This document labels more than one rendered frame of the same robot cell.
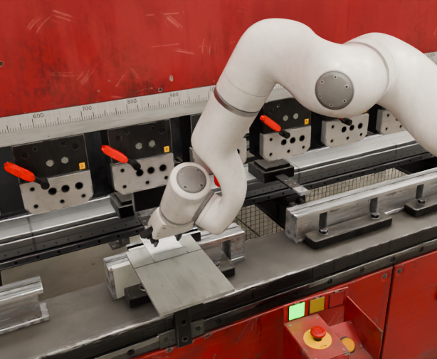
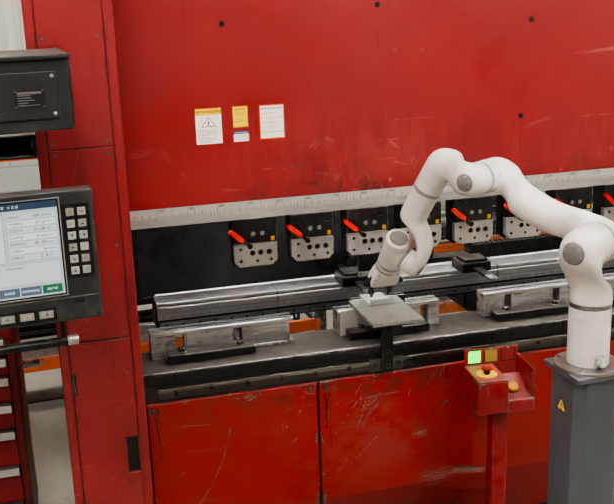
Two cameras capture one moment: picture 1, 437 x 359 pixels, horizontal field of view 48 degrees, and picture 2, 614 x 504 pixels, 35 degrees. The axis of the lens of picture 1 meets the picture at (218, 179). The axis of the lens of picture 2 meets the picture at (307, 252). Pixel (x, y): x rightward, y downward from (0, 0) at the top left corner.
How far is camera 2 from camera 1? 2.23 m
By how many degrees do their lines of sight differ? 13
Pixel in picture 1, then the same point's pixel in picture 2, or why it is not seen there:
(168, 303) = (379, 322)
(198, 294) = (399, 319)
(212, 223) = (410, 266)
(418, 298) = not seen: hidden behind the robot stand
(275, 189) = (474, 283)
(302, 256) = (485, 324)
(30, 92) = (306, 183)
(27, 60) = (306, 165)
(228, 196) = (420, 247)
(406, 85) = (506, 183)
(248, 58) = (430, 167)
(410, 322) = not seen: hidden behind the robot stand
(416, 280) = not seen: hidden behind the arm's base
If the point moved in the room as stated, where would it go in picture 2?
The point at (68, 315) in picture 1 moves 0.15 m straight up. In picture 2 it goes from (306, 341) to (305, 301)
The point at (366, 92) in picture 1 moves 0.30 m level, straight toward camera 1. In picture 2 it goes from (478, 184) to (444, 206)
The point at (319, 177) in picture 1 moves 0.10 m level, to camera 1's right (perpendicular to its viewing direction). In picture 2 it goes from (518, 277) to (544, 277)
